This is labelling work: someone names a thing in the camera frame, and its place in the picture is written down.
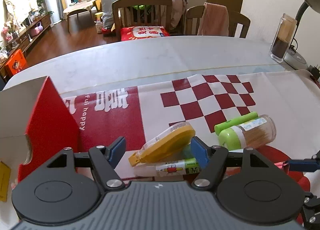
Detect pink towel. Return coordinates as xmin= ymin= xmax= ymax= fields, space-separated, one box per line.
xmin=197 ymin=2 xmax=229 ymax=36

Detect yellow correction tape dispenser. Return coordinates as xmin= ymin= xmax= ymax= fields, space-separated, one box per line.
xmin=129 ymin=122 xmax=195 ymax=167

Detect green tube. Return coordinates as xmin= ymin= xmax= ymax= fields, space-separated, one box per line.
xmin=214 ymin=112 xmax=258 ymax=136

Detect red printed cushion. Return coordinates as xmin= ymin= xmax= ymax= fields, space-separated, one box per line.
xmin=120 ymin=26 xmax=170 ymax=41

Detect wooden chair with cushion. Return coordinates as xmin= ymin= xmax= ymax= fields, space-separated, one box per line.
xmin=112 ymin=0 xmax=172 ymax=41

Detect wooden chair with towel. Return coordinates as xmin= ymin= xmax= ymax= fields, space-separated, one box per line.
xmin=184 ymin=2 xmax=251 ymax=38

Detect wooden tv console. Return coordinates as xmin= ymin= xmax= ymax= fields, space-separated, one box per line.
xmin=1 ymin=14 xmax=52 ymax=80

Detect red white printed mat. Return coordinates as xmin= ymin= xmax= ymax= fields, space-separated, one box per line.
xmin=63 ymin=70 xmax=319 ymax=180

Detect red cardboard box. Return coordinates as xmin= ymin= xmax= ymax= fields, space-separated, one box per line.
xmin=1 ymin=76 xmax=80 ymax=229

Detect black power plug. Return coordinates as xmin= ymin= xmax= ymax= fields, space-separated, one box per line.
xmin=308 ymin=65 xmax=320 ymax=80

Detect yellow small box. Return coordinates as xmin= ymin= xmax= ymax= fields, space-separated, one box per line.
xmin=0 ymin=161 xmax=11 ymax=202

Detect white plastic bag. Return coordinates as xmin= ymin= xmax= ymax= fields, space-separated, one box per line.
xmin=101 ymin=0 xmax=117 ymax=29

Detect wooden coffee table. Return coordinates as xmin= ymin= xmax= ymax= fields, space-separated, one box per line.
xmin=63 ymin=0 xmax=97 ymax=32

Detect orange gift box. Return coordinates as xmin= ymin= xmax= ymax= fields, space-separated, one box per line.
xmin=5 ymin=49 xmax=27 ymax=76

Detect green lid toothpick jar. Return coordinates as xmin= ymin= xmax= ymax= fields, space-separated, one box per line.
xmin=217 ymin=115 xmax=277 ymax=150

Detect white green glue pen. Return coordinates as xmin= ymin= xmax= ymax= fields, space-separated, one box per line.
xmin=133 ymin=158 xmax=201 ymax=177

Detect glass jar dark contents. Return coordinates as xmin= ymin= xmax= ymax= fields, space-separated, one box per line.
xmin=269 ymin=14 xmax=297 ymax=63

